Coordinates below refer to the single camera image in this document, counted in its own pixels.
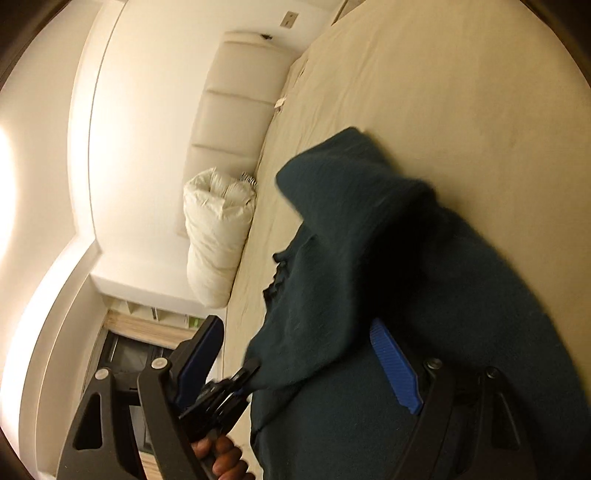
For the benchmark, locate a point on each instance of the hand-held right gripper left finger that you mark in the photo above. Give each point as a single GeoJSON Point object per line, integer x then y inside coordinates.
{"type": "Point", "coordinates": [196, 369]}

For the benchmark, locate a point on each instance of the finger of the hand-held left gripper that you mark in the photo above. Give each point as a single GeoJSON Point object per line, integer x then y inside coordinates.
{"type": "Point", "coordinates": [247, 371]}

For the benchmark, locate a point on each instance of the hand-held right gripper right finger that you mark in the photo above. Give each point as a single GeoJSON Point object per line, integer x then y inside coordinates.
{"type": "Point", "coordinates": [398, 369]}

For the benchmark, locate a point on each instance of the dark green towel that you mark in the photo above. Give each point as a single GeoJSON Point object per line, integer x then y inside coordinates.
{"type": "Point", "coordinates": [369, 240]}

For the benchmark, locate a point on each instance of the person's left hand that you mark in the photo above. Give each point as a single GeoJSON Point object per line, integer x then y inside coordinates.
{"type": "Point", "coordinates": [224, 459]}

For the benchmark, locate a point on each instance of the green box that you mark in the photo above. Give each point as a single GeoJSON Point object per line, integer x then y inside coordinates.
{"type": "Point", "coordinates": [193, 321]}

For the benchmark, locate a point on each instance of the beige curtain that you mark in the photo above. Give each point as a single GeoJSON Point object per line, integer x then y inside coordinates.
{"type": "Point", "coordinates": [138, 325]}

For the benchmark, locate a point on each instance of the dark window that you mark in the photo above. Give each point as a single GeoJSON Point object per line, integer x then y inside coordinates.
{"type": "Point", "coordinates": [122, 360]}

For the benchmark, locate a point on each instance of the white rolled duvet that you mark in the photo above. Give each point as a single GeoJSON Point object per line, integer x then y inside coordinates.
{"type": "Point", "coordinates": [217, 230]}

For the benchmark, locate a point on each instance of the striped pillow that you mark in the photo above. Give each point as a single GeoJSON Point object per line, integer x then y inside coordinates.
{"type": "Point", "coordinates": [249, 179]}

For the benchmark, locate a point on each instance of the cream padded headboard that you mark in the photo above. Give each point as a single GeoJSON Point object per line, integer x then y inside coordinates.
{"type": "Point", "coordinates": [231, 115]}

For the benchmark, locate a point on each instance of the small white remote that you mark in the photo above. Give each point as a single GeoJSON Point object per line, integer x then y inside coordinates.
{"type": "Point", "coordinates": [279, 102]}

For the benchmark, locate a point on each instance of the beige bed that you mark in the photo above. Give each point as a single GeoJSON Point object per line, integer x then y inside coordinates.
{"type": "Point", "coordinates": [438, 92]}

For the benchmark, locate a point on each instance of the white wall shelf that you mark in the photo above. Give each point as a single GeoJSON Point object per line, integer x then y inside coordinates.
{"type": "Point", "coordinates": [152, 314]}

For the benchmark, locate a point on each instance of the wall socket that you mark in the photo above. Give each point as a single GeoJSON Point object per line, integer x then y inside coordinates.
{"type": "Point", "coordinates": [289, 18]}

